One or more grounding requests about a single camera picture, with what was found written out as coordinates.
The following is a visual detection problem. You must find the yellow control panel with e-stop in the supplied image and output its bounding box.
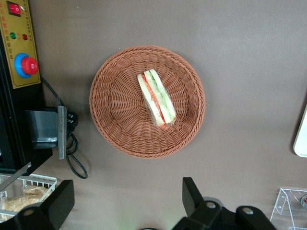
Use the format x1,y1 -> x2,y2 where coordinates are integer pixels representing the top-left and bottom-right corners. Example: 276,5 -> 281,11
0,0 -> 41,90

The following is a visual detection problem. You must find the cream plastic tray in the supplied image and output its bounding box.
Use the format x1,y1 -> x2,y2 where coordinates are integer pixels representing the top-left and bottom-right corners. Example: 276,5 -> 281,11
293,104 -> 307,158

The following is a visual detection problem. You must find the triangle sandwich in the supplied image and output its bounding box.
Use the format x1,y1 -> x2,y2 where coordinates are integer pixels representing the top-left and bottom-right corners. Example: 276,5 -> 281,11
136,69 -> 177,128

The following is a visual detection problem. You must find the round brown wicker basket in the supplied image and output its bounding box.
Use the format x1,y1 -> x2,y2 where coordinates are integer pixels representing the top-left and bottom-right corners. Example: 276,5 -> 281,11
89,45 -> 206,159

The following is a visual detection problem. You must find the black power cable with plug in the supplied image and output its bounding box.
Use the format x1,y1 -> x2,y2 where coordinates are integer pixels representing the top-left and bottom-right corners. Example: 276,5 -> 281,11
40,76 -> 88,180

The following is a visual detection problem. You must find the fried snack bag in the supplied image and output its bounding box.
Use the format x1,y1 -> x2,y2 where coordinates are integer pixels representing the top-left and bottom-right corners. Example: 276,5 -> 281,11
0,191 -> 54,222
22,185 -> 48,199

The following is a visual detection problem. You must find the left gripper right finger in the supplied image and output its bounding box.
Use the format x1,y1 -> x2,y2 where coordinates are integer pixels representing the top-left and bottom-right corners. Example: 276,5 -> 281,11
171,176 -> 224,230

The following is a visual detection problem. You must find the clear acrylic bottle rack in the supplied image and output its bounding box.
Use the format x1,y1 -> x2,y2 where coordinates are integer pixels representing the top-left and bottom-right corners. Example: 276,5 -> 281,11
270,188 -> 307,230

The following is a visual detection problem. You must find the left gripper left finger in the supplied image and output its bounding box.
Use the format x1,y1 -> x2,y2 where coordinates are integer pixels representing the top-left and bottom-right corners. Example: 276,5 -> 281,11
3,179 -> 75,230

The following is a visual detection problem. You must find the grey metal bracket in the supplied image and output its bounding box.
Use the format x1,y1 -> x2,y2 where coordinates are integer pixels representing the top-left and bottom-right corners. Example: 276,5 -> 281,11
25,106 -> 67,160

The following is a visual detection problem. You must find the white wire rack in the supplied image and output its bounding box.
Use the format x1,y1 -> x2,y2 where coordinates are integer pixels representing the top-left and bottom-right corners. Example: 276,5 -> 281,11
0,173 -> 58,222

